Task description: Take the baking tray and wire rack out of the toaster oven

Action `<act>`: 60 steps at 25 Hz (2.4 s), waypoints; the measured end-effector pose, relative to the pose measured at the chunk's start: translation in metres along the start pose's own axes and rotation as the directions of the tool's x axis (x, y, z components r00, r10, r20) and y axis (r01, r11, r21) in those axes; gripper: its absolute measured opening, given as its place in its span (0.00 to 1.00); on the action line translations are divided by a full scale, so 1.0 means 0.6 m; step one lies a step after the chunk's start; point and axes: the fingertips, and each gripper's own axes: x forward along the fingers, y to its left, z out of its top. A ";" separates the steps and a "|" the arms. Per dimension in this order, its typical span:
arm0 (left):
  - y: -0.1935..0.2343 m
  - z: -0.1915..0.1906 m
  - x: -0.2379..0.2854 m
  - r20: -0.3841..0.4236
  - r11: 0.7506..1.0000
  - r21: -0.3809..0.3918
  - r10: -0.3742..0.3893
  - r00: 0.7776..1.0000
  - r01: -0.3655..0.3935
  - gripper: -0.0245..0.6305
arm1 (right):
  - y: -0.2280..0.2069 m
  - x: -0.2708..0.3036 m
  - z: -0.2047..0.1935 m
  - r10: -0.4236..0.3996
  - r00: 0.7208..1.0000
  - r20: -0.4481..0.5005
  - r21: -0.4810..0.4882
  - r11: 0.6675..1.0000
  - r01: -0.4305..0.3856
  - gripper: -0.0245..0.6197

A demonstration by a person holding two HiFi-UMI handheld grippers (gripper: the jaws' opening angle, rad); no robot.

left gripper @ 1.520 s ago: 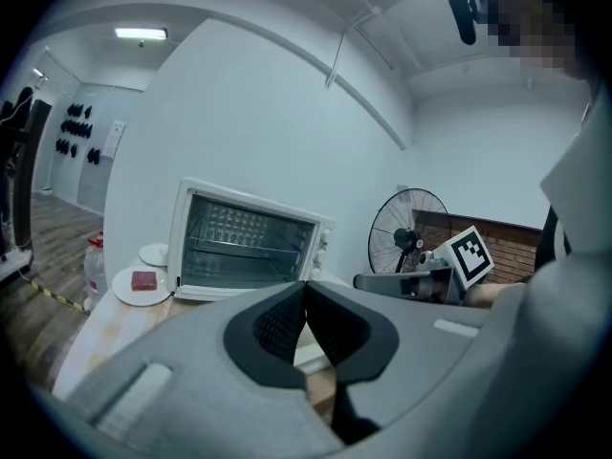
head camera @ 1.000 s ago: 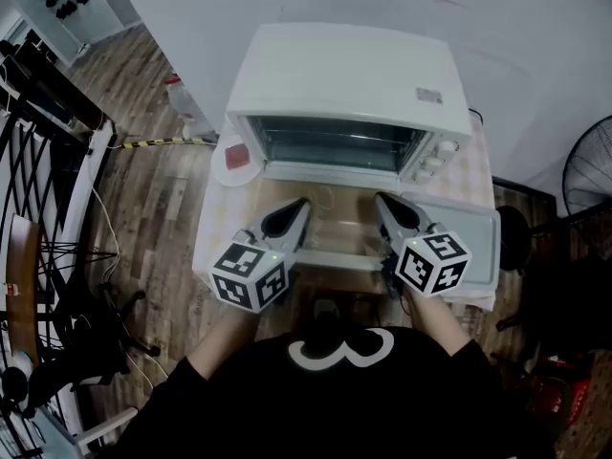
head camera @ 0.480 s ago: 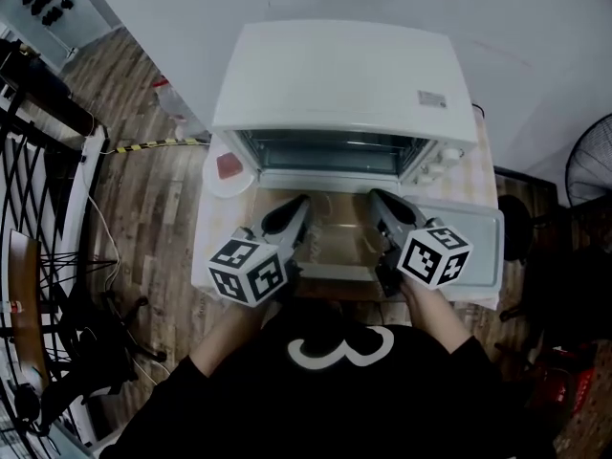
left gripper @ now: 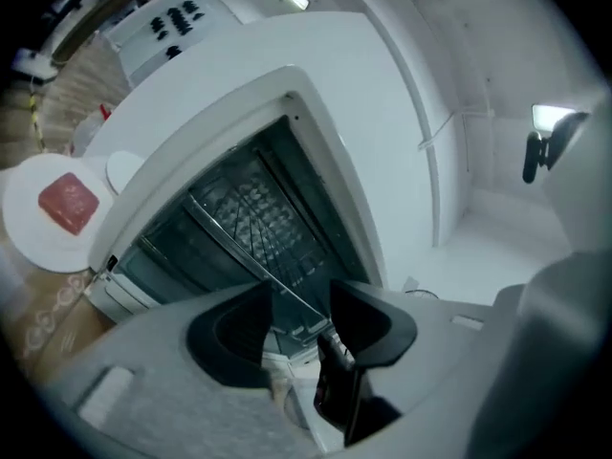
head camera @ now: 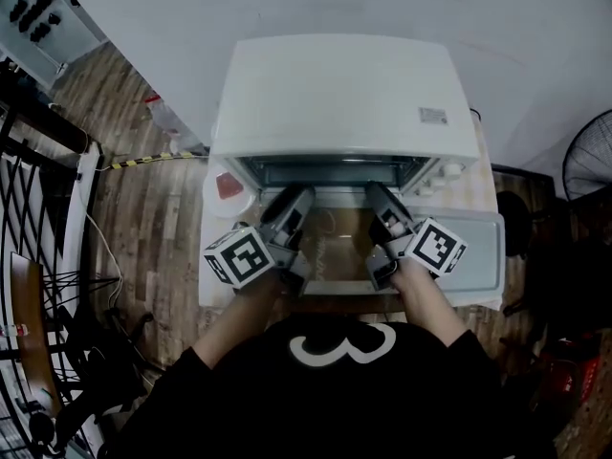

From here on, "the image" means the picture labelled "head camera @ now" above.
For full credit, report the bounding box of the person's left forearm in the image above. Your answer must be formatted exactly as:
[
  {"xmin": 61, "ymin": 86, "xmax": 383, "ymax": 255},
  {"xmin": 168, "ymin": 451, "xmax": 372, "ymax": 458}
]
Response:
[{"xmin": 190, "ymin": 270, "xmax": 283, "ymax": 370}]

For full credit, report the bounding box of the yellow black striped cable cover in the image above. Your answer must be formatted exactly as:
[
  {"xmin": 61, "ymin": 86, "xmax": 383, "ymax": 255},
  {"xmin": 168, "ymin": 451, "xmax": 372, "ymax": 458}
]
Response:
[{"xmin": 98, "ymin": 149, "xmax": 212, "ymax": 172}]

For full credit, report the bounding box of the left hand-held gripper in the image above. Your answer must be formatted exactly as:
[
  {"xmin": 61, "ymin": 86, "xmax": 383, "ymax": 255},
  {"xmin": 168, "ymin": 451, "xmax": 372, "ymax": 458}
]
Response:
[{"xmin": 203, "ymin": 184, "xmax": 317, "ymax": 298}]

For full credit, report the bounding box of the black metal railing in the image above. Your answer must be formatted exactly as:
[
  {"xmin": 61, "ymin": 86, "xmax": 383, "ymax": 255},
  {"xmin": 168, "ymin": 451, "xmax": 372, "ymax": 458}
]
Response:
[{"xmin": 0, "ymin": 59, "xmax": 104, "ymax": 459}]

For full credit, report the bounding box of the white floor cable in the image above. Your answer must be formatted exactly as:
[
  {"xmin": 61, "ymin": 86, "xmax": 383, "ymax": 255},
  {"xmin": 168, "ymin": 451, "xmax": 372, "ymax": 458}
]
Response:
[{"xmin": 85, "ymin": 212, "xmax": 126, "ymax": 306}]

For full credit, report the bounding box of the black armchair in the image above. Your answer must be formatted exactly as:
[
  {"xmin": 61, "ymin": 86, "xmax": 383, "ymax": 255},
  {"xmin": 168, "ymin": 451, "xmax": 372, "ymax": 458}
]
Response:
[{"xmin": 501, "ymin": 198, "xmax": 612, "ymax": 344}]

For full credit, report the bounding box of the white wall panel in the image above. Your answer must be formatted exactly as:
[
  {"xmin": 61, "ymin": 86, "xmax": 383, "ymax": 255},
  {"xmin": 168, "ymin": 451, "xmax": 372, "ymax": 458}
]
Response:
[{"xmin": 0, "ymin": 0, "xmax": 109, "ymax": 88}]

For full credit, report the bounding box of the black office chair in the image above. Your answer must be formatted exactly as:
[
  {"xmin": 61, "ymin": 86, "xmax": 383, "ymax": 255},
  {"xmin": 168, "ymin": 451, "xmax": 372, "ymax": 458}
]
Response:
[{"xmin": 28, "ymin": 298, "xmax": 160, "ymax": 454}]

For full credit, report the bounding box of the brown wooden desk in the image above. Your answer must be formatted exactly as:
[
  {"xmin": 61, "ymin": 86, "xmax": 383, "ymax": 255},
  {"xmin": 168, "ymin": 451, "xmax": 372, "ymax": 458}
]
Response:
[{"xmin": 9, "ymin": 251, "xmax": 64, "ymax": 416}]

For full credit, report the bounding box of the metal baking tray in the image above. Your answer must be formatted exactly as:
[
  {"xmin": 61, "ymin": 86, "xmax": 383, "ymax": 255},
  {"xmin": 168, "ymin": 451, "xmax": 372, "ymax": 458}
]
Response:
[{"xmin": 405, "ymin": 208, "xmax": 507, "ymax": 306}]

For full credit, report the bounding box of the person's right forearm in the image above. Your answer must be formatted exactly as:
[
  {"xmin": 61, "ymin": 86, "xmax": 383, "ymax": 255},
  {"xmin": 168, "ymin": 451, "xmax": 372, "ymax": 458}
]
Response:
[{"xmin": 391, "ymin": 258, "xmax": 468, "ymax": 349}]

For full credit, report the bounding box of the white toaster oven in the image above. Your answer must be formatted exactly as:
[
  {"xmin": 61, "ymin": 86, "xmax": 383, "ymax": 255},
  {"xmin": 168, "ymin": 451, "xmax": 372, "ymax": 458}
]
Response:
[{"xmin": 209, "ymin": 33, "xmax": 480, "ymax": 201}]

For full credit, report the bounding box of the table with checked cloth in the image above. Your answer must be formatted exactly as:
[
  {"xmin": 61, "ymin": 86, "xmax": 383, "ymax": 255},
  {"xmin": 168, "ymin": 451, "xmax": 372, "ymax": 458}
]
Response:
[{"xmin": 198, "ymin": 112, "xmax": 507, "ymax": 313}]

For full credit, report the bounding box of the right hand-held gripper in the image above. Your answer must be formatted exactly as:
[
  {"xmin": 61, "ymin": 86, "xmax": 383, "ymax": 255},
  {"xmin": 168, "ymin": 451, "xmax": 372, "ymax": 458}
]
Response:
[{"xmin": 365, "ymin": 181, "xmax": 469, "ymax": 292}]

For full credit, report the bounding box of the person's black printed shirt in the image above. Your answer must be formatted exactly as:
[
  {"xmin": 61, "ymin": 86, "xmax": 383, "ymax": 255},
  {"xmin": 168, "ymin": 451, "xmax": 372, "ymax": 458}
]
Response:
[{"xmin": 102, "ymin": 316, "xmax": 558, "ymax": 459}]

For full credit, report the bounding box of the group of black wall holders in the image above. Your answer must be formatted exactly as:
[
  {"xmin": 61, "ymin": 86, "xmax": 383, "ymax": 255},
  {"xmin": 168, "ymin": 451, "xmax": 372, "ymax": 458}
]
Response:
[{"xmin": 9, "ymin": 0, "xmax": 80, "ymax": 45}]

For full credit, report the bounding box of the white plate with red piece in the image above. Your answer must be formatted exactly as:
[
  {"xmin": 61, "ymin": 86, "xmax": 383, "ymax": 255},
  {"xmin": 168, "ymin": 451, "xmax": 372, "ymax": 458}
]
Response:
[{"xmin": 203, "ymin": 163, "xmax": 257, "ymax": 220}]

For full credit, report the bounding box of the large clear water bottle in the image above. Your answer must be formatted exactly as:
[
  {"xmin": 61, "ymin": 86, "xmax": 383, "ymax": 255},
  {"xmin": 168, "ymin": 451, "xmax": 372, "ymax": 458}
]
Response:
[{"xmin": 145, "ymin": 96, "xmax": 202, "ymax": 155}]

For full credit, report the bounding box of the black pedestal fan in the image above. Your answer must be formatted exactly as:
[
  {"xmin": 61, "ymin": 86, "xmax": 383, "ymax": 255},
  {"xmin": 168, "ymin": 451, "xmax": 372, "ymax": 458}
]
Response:
[{"xmin": 494, "ymin": 110, "xmax": 612, "ymax": 257}]

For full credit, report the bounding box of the red plastic crate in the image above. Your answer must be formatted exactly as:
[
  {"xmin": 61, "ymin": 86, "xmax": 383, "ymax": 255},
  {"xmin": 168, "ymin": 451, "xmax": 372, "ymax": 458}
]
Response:
[{"xmin": 539, "ymin": 337, "xmax": 603, "ymax": 402}]

